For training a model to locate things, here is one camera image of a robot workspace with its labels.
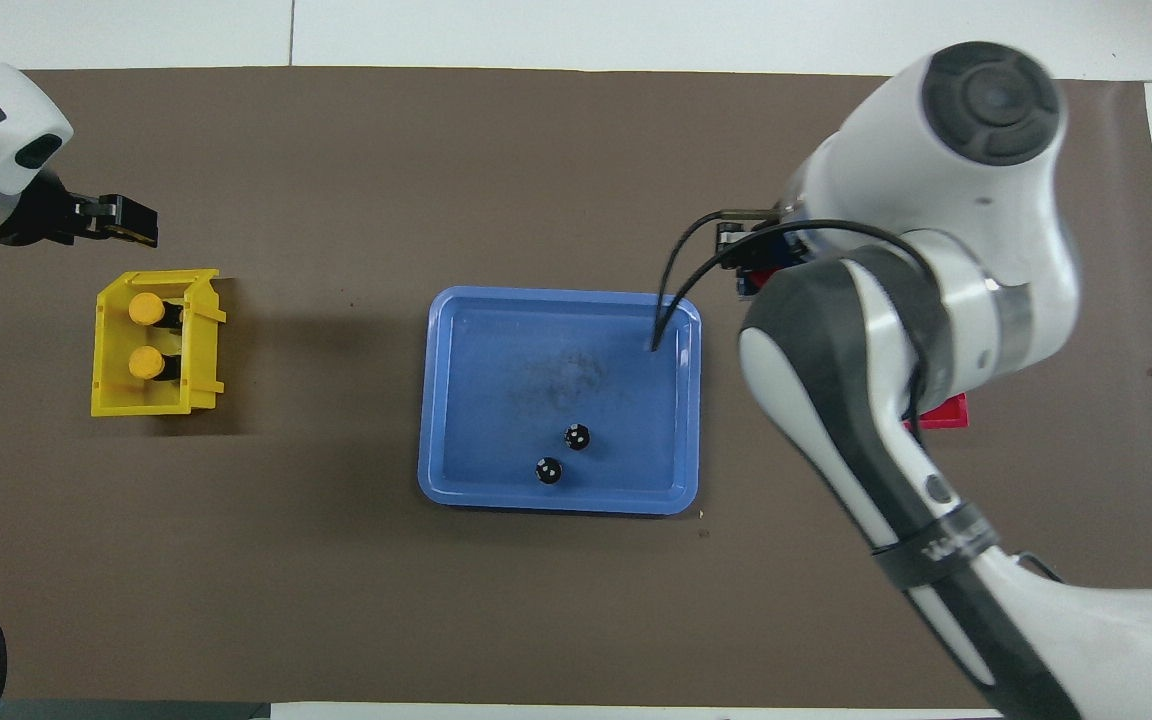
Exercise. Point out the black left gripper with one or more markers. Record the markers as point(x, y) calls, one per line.
point(41, 215)

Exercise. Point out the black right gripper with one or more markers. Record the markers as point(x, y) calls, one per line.
point(733, 245)

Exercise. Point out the yellow push button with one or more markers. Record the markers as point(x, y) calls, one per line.
point(144, 362)
point(144, 308)

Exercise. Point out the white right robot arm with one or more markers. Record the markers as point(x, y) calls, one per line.
point(976, 200)

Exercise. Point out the blue plastic tray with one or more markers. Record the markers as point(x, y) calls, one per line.
point(496, 400)

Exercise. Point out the yellow plastic bin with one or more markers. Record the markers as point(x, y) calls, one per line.
point(108, 395)

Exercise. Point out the red plastic bin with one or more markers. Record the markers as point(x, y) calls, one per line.
point(946, 415)

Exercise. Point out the brown paper table mat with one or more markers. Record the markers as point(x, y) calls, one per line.
point(336, 600)

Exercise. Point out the small black switch component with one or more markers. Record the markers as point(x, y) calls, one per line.
point(548, 470)
point(576, 437)

